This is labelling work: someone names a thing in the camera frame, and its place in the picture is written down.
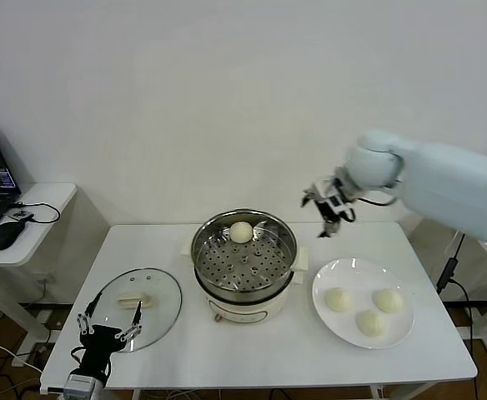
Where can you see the round glass pot lid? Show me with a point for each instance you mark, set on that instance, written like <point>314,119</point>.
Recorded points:
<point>160,287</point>

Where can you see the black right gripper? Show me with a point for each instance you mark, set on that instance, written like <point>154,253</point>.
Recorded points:
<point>326,208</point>

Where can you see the round white plate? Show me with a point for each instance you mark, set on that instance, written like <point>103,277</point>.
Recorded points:
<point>364,271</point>

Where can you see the white steamed baozi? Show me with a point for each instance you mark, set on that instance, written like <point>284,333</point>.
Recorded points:
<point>337,300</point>
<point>388,301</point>
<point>371,323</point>
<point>241,232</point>

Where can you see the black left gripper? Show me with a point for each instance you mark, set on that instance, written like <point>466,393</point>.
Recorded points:
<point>97,341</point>

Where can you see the perforated stainless steel steamer basket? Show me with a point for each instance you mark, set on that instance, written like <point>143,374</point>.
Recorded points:
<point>227,266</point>

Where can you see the small black usb device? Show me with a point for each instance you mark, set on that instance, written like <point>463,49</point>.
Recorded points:
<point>22,214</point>

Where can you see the white electric cooker base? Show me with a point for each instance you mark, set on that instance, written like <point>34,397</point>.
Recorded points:
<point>235,310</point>

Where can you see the black computer mouse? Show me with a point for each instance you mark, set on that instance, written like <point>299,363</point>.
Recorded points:
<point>5,235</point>

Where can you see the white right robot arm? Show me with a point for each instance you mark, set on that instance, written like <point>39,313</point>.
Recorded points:
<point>435,187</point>

